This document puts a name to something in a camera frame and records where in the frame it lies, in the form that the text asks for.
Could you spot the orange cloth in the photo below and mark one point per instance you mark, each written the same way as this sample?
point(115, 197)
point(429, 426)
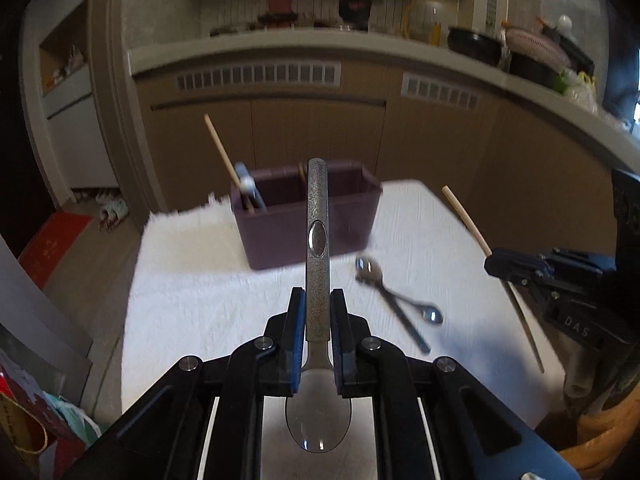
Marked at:
point(610, 440)

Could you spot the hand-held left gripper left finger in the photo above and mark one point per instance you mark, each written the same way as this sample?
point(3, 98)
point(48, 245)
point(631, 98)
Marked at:
point(299, 320)

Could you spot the pink colander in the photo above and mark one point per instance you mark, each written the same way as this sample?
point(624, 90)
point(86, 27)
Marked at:
point(537, 45)

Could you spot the short white vent grille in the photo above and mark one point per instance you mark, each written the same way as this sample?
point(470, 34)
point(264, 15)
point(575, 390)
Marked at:
point(440, 91)

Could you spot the red mat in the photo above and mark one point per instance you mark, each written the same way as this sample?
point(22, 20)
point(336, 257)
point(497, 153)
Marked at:
point(50, 247)

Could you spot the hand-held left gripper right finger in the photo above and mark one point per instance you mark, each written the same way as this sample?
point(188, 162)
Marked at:
point(340, 325)

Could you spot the black cooking pot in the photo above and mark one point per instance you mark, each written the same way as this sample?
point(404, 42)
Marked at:
point(535, 72)

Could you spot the wooden chopstick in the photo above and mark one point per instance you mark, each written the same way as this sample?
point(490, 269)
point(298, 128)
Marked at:
point(475, 232)
point(220, 147)

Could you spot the grey board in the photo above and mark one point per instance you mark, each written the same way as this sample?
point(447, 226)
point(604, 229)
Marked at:
point(30, 310)

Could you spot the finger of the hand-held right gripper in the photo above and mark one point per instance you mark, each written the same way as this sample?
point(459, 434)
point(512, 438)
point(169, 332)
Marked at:
point(515, 265)

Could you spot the white shelf cabinet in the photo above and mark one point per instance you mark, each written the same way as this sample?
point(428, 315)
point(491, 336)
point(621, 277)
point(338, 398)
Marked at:
point(75, 135)

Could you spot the clear plastic bag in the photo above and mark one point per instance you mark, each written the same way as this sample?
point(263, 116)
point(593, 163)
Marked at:
point(580, 92)

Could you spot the white kitchen countertop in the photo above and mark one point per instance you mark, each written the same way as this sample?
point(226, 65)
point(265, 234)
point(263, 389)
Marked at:
point(300, 42)

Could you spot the pair of slippers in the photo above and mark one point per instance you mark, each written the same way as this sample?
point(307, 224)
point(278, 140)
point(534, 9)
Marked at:
point(112, 212)

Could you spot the yellow rimmed glass lid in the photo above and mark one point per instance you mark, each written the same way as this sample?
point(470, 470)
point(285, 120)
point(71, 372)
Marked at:
point(425, 20)

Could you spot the large silver spoon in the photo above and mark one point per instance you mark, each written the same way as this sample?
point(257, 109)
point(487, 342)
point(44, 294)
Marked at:
point(316, 210)

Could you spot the large metal spoon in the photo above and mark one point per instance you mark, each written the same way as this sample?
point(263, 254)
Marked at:
point(369, 270)

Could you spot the long white vent grille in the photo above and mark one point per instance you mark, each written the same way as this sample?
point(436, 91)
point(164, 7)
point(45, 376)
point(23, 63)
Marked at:
point(257, 76)

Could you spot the red patterned bag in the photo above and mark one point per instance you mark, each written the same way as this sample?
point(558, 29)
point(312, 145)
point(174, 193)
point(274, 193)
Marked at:
point(25, 410)

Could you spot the purple utensil holder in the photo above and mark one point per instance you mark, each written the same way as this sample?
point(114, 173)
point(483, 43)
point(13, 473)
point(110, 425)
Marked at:
point(280, 240)

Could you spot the white towel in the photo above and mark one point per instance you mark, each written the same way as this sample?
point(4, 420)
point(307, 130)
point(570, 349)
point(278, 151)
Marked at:
point(200, 310)

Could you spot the brown kitchen cabinet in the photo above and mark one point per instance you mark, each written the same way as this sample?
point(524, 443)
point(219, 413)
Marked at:
point(440, 150)

